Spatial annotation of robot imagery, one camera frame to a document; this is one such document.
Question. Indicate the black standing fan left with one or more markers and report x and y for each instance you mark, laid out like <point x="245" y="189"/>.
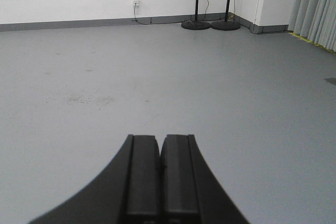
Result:
<point x="195" y="24"/>

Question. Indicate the grey-green curtain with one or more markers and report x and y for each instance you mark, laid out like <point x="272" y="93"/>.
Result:
<point x="314" y="20"/>

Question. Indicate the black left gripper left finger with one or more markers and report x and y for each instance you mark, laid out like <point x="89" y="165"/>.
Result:
<point x="127" y="190"/>

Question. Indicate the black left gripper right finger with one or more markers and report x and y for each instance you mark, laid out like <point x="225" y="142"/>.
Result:
<point x="191" y="192"/>

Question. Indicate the black standing fan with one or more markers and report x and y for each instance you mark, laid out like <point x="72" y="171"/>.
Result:
<point x="195" y="24"/>
<point x="225" y="24"/>

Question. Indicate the black standing fan right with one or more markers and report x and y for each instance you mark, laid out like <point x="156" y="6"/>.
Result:
<point x="225" y="24"/>

